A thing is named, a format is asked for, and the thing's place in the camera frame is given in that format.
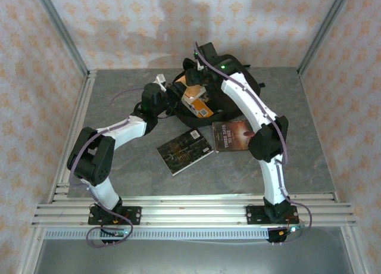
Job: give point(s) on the orange magazine book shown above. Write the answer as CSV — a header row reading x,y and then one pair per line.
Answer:
x,y
196,104

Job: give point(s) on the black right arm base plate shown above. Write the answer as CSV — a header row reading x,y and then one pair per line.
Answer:
x,y
254,214

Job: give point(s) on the black paperback book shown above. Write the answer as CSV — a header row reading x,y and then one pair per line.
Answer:
x,y
184,152

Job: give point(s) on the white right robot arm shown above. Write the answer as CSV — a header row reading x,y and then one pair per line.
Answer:
x,y
247,98

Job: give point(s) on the dark Three Days book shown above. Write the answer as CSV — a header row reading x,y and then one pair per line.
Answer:
x,y
232,137

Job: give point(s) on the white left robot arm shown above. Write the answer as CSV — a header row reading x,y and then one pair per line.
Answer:
x,y
128,131

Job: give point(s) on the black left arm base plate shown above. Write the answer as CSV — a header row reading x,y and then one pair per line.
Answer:
x,y
134,216

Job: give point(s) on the aluminium frame post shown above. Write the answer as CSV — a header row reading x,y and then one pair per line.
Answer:
x,y
28,256
326,26
357,256
59,26

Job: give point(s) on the grey metal panel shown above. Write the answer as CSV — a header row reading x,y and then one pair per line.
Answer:
x,y
178,259

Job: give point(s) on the small green circuit board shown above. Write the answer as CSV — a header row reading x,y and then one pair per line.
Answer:
x,y
119,233
293,230

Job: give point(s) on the aluminium front rail beam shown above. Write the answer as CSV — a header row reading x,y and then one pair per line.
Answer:
x,y
193,211

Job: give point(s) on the black backpack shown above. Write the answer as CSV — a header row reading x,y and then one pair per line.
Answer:
x,y
223,105

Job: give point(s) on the aluminium side rail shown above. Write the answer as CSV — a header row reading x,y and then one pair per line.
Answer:
x,y
76,131
318,131

